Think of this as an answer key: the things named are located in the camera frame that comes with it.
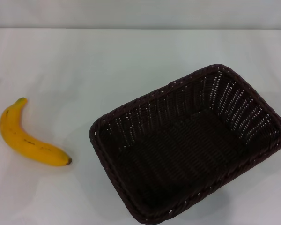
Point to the yellow banana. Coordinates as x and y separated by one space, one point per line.
21 140

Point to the black woven plastic basket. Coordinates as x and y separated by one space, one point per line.
182 150

